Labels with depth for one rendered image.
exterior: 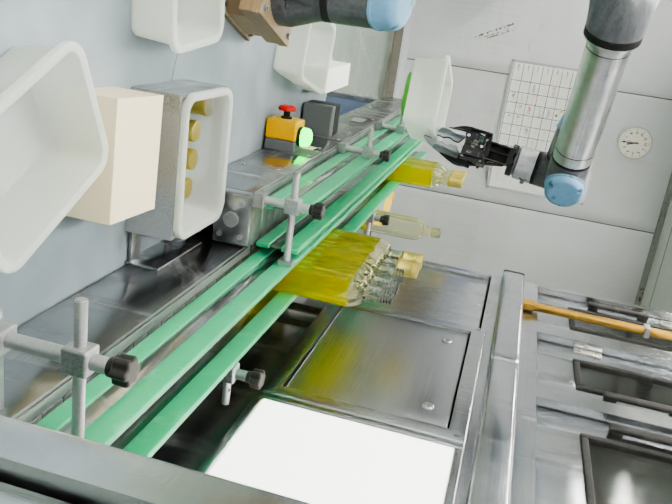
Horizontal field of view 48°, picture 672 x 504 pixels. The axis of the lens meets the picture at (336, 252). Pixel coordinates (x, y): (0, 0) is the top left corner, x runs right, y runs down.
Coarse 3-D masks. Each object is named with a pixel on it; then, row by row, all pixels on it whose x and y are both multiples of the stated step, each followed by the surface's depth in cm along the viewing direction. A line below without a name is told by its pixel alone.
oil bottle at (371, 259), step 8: (320, 248) 147; (328, 248) 148; (336, 248) 148; (344, 248) 149; (336, 256) 146; (344, 256) 145; (352, 256) 145; (360, 256) 146; (368, 256) 146; (376, 256) 148; (368, 264) 145; (376, 264) 145; (376, 272) 146
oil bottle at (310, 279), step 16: (304, 272) 136; (320, 272) 135; (336, 272) 136; (352, 272) 137; (272, 288) 138; (288, 288) 137; (304, 288) 136; (320, 288) 136; (336, 288) 135; (352, 288) 134; (352, 304) 135
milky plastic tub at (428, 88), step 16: (416, 64) 164; (432, 64) 163; (448, 64) 166; (416, 80) 164; (432, 80) 163; (448, 80) 178; (416, 96) 163; (432, 96) 162; (448, 96) 182; (416, 112) 163; (432, 112) 162; (416, 128) 168; (432, 128) 162
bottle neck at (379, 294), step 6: (372, 288) 135; (378, 288) 135; (384, 288) 135; (366, 294) 135; (372, 294) 135; (378, 294) 135; (384, 294) 134; (390, 294) 134; (372, 300) 136; (378, 300) 135; (384, 300) 135; (390, 300) 134
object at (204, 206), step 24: (192, 96) 108; (216, 96) 116; (216, 120) 123; (192, 144) 125; (216, 144) 124; (216, 168) 125; (192, 192) 127; (216, 192) 127; (192, 216) 123; (216, 216) 126
